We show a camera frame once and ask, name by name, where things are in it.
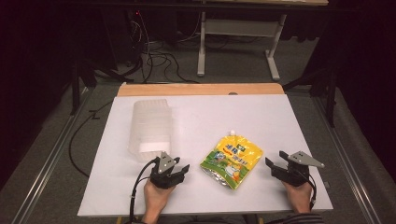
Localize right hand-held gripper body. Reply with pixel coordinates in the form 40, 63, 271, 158
270, 150, 326, 188

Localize translucent plastic container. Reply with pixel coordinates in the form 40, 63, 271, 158
127, 98, 174, 163

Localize black metal stand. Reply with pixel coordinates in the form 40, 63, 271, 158
282, 66, 338, 129
68, 52, 125, 117

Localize silver floor rail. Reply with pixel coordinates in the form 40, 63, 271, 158
311, 94, 376, 224
11, 88, 96, 224

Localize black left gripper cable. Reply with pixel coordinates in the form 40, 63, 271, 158
128, 157, 161, 224

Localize yellow spouted refill pouch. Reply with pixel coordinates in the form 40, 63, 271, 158
199, 130, 265, 191

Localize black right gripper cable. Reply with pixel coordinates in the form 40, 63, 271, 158
306, 172, 318, 210

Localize white metal desk frame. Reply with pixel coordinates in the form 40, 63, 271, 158
196, 11, 288, 82

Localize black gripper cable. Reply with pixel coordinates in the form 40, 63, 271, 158
306, 172, 318, 210
128, 157, 161, 224

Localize person's right hand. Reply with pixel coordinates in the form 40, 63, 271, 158
281, 180, 314, 215

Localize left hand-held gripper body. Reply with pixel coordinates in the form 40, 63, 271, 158
149, 151, 186, 189

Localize person's left hand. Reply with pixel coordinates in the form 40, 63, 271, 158
142, 178, 176, 218

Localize tangle of black floor cables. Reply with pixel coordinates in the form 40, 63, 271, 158
125, 10, 202, 85

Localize long black floor cable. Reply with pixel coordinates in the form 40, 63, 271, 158
68, 100, 114, 179

